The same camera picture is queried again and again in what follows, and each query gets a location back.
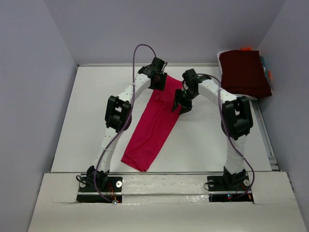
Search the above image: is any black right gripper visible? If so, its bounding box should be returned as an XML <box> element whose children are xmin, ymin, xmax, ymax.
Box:
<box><xmin>171</xmin><ymin>88</ymin><xmax>199</xmax><ymax>115</ymax></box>

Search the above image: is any pink t-shirt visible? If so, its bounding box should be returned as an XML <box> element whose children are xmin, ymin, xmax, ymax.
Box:
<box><xmin>121</xmin><ymin>75</ymin><xmax>182</xmax><ymax>172</ymax></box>

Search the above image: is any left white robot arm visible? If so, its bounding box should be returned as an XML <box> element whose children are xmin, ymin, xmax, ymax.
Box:
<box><xmin>86</xmin><ymin>57</ymin><xmax>167</xmax><ymax>191</ymax></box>

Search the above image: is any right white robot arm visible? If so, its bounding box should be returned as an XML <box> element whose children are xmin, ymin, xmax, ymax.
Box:
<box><xmin>172</xmin><ymin>69</ymin><xmax>253</xmax><ymax>191</ymax></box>

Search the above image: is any orange object behind stack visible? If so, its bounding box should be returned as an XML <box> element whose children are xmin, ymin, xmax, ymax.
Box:
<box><xmin>240</xmin><ymin>47</ymin><xmax>252</xmax><ymax>51</ymax></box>

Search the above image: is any teal orange item beside stack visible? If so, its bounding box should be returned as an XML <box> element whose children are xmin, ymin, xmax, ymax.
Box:
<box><xmin>260</xmin><ymin>56</ymin><xmax>272</xmax><ymax>88</ymax></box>

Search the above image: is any dark red folded t-shirt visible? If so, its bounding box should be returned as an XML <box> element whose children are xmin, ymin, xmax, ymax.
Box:
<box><xmin>219</xmin><ymin>50</ymin><xmax>272</xmax><ymax>99</ymax></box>

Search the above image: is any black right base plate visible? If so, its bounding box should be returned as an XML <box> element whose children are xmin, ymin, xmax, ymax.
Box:
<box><xmin>203</xmin><ymin>175</ymin><xmax>254</xmax><ymax>203</ymax></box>

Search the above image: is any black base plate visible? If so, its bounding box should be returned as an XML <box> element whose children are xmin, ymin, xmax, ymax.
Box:
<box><xmin>76</xmin><ymin>175</ymin><xmax>123</xmax><ymax>204</ymax></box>
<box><xmin>203</xmin><ymin>175</ymin><xmax>254</xmax><ymax>203</ymax></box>

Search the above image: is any metal rail right side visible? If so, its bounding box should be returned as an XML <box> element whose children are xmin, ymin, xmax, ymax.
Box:
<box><xmin>252</xmin><ymin>101</ymin><xmax>281</xmax><ymax>172</ymax></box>

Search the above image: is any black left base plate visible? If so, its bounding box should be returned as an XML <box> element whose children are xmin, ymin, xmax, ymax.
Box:
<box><xmin>76</xmin><ymin>175</ymin><xmax>123</xmax><ymax>204</ymax></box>

